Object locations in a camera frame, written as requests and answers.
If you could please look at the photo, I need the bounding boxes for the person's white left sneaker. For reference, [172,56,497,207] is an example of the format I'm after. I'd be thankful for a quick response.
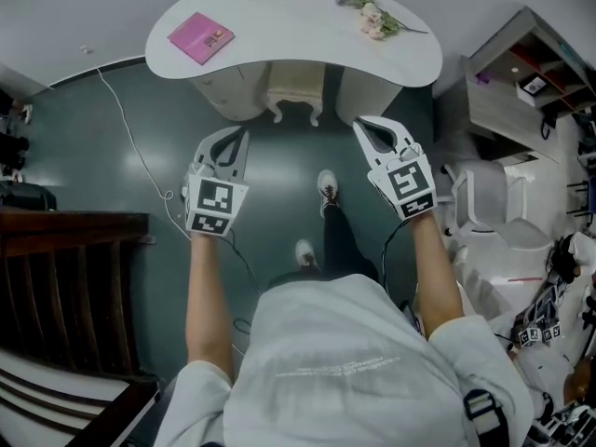
[294,238,320,269]

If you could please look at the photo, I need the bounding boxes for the white office chair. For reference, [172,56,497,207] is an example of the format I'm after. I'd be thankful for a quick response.
[440,158,553,251]

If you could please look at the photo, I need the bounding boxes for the person's left forearm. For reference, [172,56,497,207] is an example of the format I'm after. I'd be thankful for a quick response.
[184,230,235,376]

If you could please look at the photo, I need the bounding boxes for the dark harness strap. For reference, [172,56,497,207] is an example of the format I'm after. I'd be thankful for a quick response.
[463,388,503,437]

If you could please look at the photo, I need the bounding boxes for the black picture frame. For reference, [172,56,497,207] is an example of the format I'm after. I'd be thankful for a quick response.
[517,74,547,106]

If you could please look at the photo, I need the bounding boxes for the person's white right sneaker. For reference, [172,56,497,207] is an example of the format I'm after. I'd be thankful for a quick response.
[317,169,340,219]

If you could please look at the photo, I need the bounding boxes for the white floor cable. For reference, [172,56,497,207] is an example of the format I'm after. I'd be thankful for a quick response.
[95,65,193,242]

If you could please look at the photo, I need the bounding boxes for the pink flower bouquet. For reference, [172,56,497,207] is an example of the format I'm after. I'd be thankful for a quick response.
[332,0,429,41]

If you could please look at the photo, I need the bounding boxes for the person's black trousers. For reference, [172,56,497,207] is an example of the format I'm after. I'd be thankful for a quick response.
[267,202,381,292]

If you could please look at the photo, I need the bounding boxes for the white desk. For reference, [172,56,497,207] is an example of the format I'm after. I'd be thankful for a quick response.
[144,0,443,123]

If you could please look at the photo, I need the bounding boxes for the pink book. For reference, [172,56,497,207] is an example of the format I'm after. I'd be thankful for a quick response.
[167,11,237,64]

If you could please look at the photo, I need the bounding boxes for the grey wooden shelf cabinet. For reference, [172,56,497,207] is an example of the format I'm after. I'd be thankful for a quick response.
[465,6,596,165]

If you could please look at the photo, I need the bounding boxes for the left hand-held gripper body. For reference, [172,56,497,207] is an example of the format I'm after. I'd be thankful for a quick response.
[184,159,251,237]

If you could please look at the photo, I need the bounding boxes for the person's white sneaker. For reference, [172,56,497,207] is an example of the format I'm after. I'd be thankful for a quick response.
[294,238,320,269]
[317,169,340,219]

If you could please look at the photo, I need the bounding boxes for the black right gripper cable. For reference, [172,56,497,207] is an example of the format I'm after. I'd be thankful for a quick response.
[380,220,420,300]

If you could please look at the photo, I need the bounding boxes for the white stool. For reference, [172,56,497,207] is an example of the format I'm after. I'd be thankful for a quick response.
[265,61,326,128]

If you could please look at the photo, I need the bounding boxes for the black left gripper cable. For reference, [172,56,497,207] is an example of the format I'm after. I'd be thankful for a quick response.
[226,229,263,297]

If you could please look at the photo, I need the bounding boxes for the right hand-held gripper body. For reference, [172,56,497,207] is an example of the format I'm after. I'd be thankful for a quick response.
[366,142,439,222]

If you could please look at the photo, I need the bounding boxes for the person's white t-shirt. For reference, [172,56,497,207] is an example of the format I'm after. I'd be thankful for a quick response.
[156,272,535,447]

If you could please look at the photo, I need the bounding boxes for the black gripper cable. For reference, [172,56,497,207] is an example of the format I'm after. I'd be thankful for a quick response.
[226,229,263,297]
[380,220,420,300]

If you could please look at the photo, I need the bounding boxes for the black bag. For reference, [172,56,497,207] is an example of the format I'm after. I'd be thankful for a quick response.
[0,180,58,211]

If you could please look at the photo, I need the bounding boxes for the person's right forearm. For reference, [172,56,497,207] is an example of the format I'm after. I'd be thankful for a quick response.
[408,211,467,344]

